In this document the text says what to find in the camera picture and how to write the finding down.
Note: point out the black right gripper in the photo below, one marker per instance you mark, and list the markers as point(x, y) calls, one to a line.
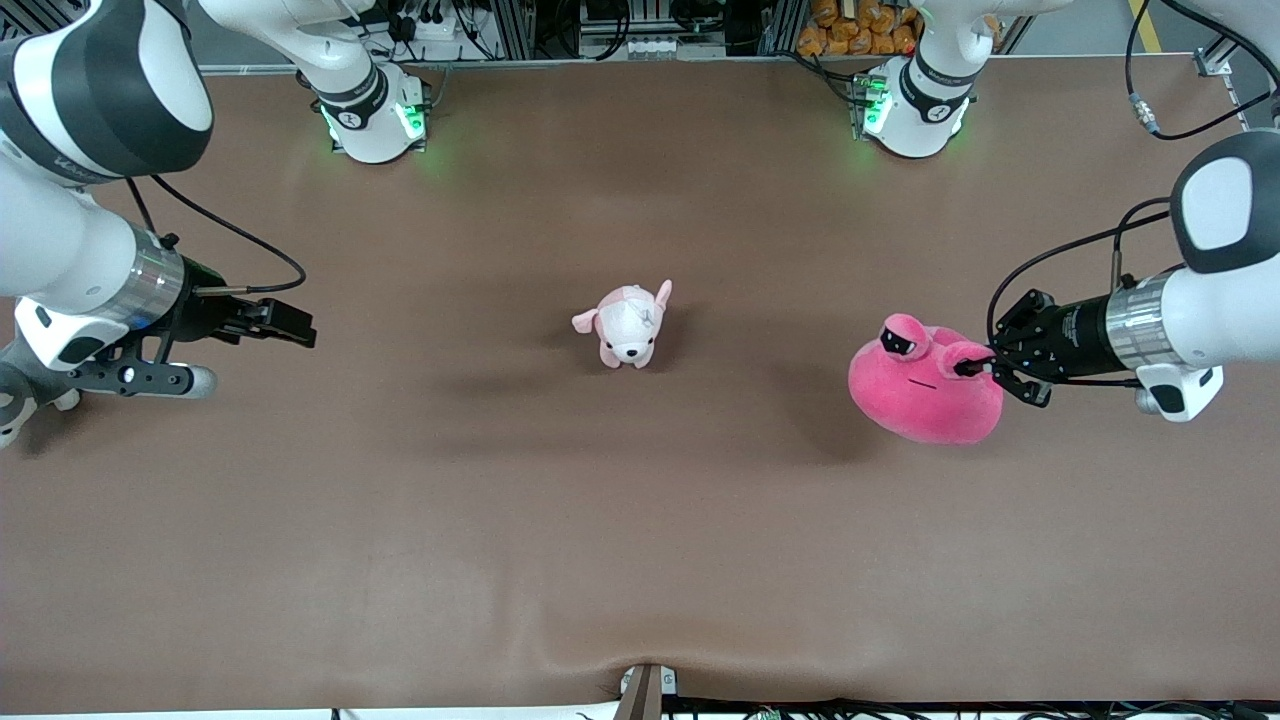
point(208, 303)

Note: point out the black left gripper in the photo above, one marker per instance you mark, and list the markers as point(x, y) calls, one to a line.
point(1070, 334)

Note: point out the pink frog plush toy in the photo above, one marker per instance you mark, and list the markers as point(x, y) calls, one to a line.
point(920, 395)

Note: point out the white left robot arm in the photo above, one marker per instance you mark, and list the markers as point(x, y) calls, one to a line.
point(1220, 300)

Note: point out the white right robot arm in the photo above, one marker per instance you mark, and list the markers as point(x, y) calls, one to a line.
point(60, 250)

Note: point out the orange plush toy pile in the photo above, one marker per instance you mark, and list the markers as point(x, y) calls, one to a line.
point(860, 30)

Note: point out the grey white husky plush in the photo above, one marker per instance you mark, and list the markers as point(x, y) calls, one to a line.
point(10, 405)

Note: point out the white power strip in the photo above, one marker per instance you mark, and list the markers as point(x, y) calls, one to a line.
point(428, 27)

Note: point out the pink white puppy plush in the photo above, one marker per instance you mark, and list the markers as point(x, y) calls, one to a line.
point(628, 325)

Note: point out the aluminium frame post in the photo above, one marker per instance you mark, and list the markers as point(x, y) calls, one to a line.
point(1215, 58)

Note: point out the metal table edge bracket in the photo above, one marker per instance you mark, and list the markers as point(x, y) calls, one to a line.
point(642, 692)

